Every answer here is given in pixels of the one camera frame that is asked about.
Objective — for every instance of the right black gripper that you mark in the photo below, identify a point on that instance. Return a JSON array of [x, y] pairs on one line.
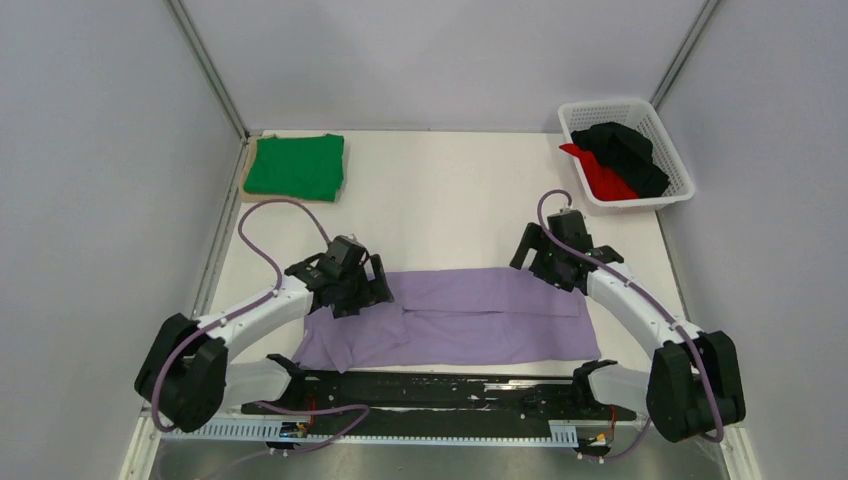
[[532, 239]]

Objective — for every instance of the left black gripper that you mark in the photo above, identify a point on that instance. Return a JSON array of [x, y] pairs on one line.
[[373, 292]]

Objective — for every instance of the purple t shirt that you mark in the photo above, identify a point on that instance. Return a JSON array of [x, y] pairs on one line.
[[463, 317]]

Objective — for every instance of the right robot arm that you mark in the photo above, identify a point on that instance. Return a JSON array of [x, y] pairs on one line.
[[662, 331]]

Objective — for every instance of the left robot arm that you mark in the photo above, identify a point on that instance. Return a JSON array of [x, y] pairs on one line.
[[188, 375]]

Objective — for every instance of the red t shirt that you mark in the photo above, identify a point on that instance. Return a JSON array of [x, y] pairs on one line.
[[604, 183]]

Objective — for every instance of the black t shirt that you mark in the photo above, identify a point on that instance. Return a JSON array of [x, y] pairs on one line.
[[628, 153]]

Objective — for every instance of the folded green t shirt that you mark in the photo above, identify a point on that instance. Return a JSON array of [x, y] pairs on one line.
[[308, 168]]

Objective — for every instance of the white plastic basket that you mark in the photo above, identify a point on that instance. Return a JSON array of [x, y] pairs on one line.
[[641, 116]]

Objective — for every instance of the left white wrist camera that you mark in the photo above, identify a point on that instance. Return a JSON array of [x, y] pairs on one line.
[[350, 237]]

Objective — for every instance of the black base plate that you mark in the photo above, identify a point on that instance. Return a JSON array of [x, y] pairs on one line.
[[408, 404]]

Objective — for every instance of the right corner metal post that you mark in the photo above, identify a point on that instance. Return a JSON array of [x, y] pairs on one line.
[[695, 32]]

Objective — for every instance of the corner metal post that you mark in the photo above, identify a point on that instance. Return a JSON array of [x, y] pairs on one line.
[[196, 45], [695, 32]]

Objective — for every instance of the aluminium frame rail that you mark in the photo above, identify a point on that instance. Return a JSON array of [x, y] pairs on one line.
[[455, 405]]

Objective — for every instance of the left corner metal post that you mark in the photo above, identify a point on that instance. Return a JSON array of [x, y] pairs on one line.
[[196, 45]]

